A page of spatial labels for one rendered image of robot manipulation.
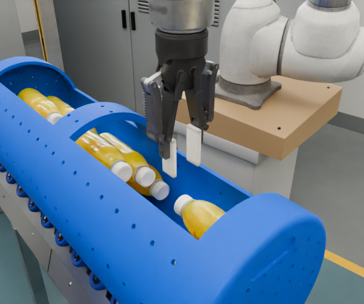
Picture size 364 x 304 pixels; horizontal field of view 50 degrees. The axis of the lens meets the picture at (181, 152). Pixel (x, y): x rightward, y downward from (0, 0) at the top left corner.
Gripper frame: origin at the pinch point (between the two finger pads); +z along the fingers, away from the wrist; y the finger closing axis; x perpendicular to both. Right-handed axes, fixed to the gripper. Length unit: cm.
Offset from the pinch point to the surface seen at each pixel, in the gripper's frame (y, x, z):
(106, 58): -111, -220, 60
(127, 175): 4.0, -11.2, 8.8
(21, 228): 18, -43, 36
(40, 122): 12.7, -27.6, 0.9
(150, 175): -1.5, -11.4, 11.2
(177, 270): 15.1, 17.0, 3.0
